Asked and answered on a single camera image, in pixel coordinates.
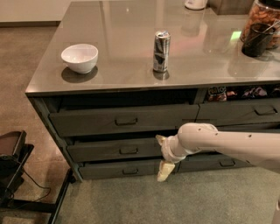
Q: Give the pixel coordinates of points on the silver black drink can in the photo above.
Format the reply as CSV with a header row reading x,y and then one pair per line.
x,y
162,42

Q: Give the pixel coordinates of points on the black mesh cup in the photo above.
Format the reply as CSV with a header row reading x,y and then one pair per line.
x,y
258,38

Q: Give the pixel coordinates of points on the white container on counter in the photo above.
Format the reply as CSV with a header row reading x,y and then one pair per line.
x,y
195,5

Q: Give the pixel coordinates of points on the grey drawer cabinet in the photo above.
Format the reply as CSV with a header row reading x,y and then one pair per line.
x,y
205,51

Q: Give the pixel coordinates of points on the black stand with device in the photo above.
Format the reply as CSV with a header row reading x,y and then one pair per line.
x,y
14,152

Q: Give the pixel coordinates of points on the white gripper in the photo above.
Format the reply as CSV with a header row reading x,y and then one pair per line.
x,y
168,150

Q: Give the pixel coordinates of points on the dark box on counter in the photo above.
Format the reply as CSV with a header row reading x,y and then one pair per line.
x,y
230,7

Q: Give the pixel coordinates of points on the snack bags in drawer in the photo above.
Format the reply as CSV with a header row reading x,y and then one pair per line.
x,y
222,94

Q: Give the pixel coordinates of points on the glass snack jar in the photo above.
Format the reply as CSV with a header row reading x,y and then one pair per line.
x,y
262,11

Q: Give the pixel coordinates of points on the white ceramic bowl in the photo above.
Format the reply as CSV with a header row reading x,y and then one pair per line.
x,y
80,58

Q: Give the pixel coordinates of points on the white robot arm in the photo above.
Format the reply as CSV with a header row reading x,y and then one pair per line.
x,y
266,161

